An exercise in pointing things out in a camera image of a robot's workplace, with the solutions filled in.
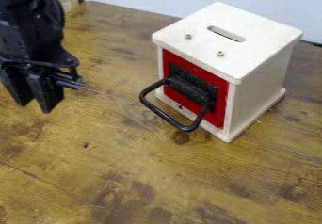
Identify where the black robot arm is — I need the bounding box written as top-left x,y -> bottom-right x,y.
0,0 -> 82,113

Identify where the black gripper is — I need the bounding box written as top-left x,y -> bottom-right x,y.
0,0 -> 82,114

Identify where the white wooden box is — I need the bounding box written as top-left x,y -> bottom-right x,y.
152,2 -> 301,142

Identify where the black cable loop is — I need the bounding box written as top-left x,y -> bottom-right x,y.
38,0 -> 66,29

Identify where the red drawer with black handle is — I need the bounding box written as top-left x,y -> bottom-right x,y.
138,49 -> 228,132

